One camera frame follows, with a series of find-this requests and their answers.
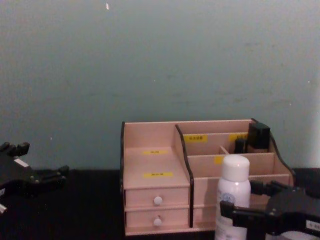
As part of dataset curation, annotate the tall black square bottle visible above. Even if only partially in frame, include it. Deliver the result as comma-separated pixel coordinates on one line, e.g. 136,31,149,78
246,122,272,154

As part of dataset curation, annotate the black table cloth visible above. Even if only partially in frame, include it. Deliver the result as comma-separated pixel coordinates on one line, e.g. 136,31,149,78
0,167,320,240

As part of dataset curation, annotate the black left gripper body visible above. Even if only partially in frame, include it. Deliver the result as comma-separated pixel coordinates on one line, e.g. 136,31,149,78
0,151,39,199

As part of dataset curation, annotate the small black bottle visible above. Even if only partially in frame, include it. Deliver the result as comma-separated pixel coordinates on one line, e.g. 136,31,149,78
234,138,249,154

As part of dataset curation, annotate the white spray bottle with cap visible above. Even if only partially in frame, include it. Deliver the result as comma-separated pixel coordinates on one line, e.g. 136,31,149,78
214,154,252,240

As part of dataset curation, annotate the pale wooden desk organizer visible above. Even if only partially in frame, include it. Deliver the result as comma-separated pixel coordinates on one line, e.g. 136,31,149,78
120,118,296,237

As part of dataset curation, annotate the wooden drawer with white knob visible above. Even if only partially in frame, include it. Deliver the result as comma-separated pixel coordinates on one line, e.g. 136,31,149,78
124,186,190,208
125,207,190,229

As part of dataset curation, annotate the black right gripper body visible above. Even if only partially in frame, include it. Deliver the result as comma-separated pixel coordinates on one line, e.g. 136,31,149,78
264,187,320,235

